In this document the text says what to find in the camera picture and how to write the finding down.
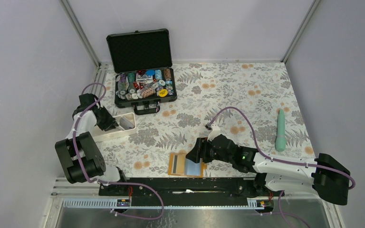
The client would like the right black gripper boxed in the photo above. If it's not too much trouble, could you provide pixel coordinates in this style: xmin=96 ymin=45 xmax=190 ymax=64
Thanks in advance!
xmin=185 ymin=137 xmax=233 ymax=164

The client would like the white rectangular plastic tray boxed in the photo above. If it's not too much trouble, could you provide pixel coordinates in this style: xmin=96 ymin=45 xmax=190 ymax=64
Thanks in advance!
xmin=91 ymin=113 xmax=137 ymax=142

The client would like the light blue card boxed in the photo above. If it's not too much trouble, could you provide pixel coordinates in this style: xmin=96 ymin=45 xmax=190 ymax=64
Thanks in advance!
xmin=184 ymin=158 xmax=202 ymax=177

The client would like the orange leather card holder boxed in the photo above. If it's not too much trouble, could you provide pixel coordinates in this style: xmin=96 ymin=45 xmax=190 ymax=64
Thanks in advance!
xmin=168 ymin=153 xmax=207 ymax=178

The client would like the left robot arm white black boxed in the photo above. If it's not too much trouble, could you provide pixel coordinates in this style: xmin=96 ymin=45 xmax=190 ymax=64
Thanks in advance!
xmin=55 ymin=94 xmax=124 ymax=184

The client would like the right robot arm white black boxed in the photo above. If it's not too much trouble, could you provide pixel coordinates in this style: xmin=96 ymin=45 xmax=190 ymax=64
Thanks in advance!
xmin=186 ymin=135 xmax=350 ymax=206

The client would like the floral patterned table mat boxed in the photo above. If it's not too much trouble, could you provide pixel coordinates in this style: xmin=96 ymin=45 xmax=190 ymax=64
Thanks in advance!
xmin=98 ymin=63 xmax=315 ymax=177

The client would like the black poker chip case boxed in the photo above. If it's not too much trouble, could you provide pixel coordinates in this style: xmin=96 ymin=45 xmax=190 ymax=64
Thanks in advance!
xmin=106 ymin=28 xmax=177 ymax=115

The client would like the mint green wand massager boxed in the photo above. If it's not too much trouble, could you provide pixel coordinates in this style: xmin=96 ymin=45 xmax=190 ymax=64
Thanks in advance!
xmin=275 ymin=109 xmax=287 ymax=152

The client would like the yellow round chip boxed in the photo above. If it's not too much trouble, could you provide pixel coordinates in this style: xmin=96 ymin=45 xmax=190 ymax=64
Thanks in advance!
xmin=157 ymin=89 xmax=168 ymax=97

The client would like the blue round chip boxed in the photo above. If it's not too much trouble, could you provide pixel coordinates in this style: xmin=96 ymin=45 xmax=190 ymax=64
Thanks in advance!
xmin=145 ymin=70 xmax=155 ymax=76

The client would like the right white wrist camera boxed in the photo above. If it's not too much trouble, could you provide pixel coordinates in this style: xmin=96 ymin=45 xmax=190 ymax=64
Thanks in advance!
xmin=205 ymin=123 xmax=221 ymax=142

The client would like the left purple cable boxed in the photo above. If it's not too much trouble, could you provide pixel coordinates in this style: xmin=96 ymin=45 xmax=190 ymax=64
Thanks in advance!
xmin=72 ymin=83 xmax=165 ymax=221

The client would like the purple cable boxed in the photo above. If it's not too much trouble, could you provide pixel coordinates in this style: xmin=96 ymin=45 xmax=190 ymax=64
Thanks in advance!
xmin=72 ymin=83 xmax=165 ymax=221
xmin=205 ymin=107 xmax=356 ymax=190

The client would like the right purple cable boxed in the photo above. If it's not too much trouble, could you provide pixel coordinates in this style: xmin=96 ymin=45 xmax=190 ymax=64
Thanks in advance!
xmin=205 ymin=107 xmax=356 ymax=190

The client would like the grey slotted cable duct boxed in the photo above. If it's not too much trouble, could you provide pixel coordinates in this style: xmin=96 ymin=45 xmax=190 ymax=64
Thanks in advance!
xmin=62 ymin=198 xmax=264 ymax=209

